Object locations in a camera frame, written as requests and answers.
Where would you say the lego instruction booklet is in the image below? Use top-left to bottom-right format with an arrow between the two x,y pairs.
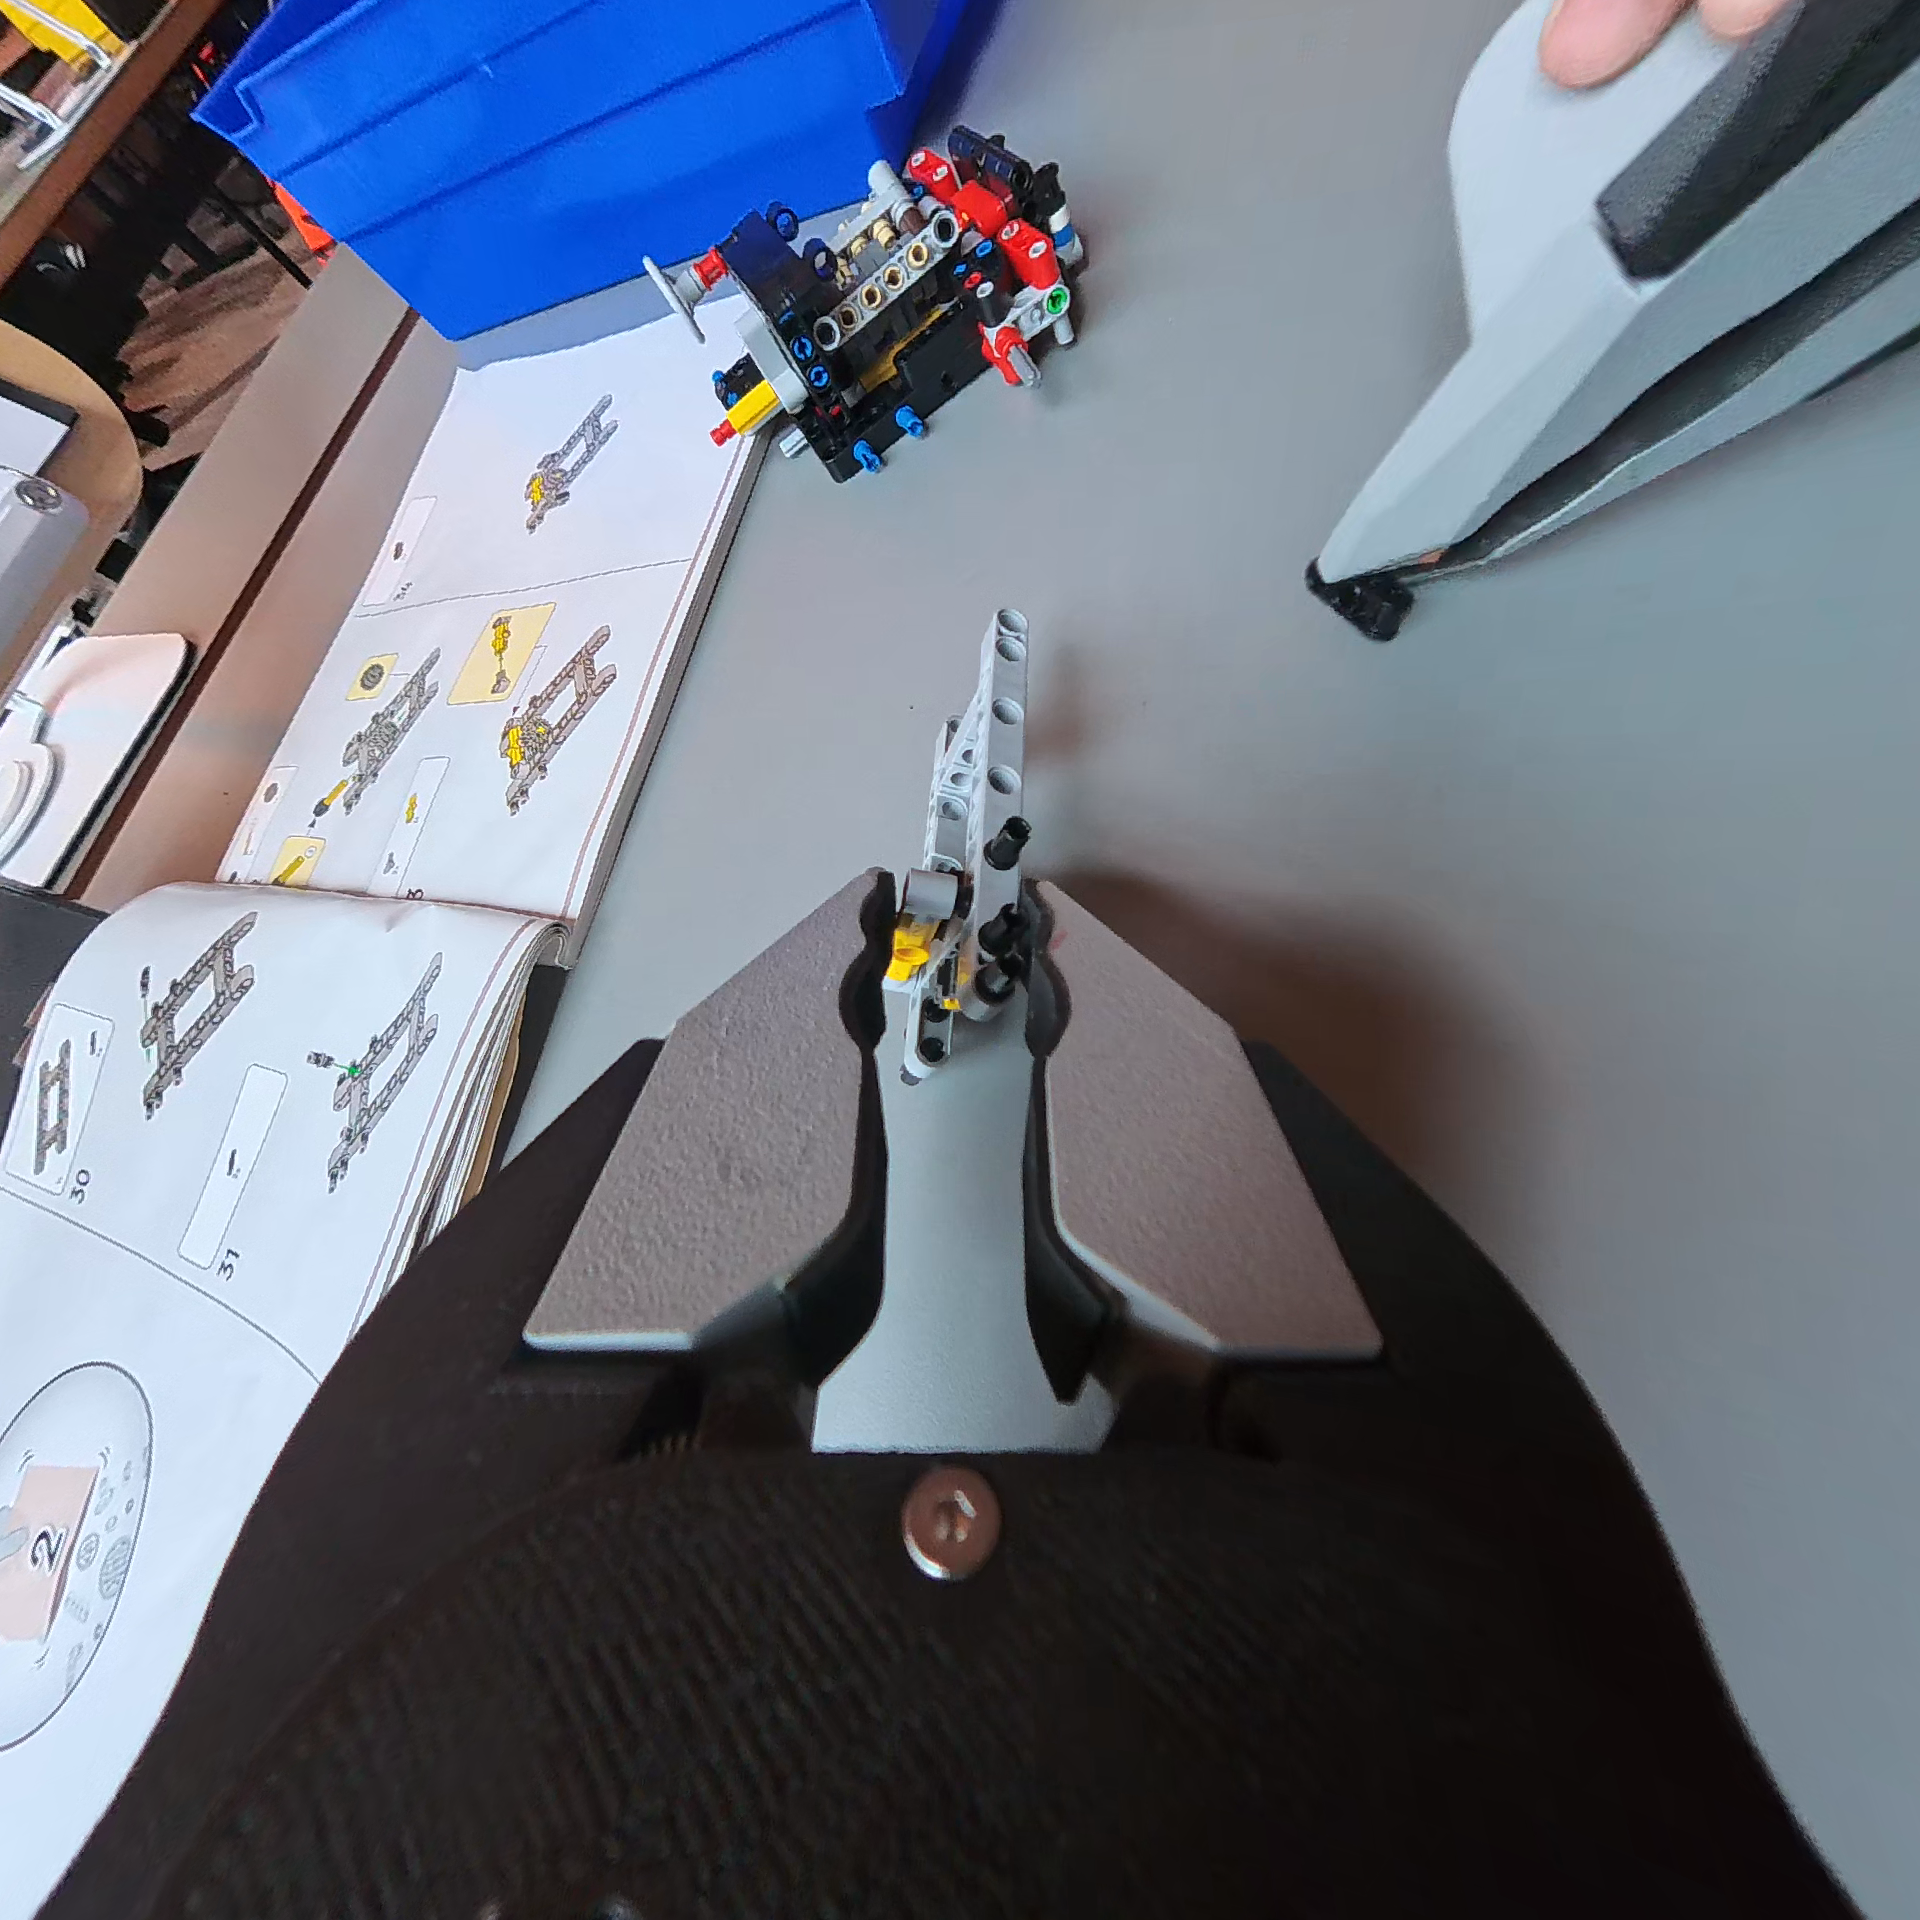
0,359 -> 774,1758

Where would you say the white tray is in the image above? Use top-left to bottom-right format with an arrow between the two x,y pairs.
0,630 -> 199,889

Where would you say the person's right hand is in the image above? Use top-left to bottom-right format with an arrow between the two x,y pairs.
1542,0 -> 1788,89

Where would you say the grey lego frame assembly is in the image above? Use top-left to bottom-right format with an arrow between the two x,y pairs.
895,608 -> 1052,1092

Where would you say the short black lego beam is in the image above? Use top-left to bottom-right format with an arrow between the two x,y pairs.
1306,557 -> 1419,642

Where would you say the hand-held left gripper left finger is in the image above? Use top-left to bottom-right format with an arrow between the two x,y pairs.
522,873 -> 892,1392

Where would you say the partly built lego model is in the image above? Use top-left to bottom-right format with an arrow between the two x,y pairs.
645,123 -> 1092,487

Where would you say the blue plastic storage bin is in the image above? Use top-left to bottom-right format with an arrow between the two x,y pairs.
193,0 -> 1008,343

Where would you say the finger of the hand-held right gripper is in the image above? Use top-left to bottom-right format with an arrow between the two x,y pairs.
1313,0 -> 1729,583
1415,248 -> 1920,573

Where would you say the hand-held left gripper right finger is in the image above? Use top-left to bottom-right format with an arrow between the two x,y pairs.
1027,880 -> 1386,1408

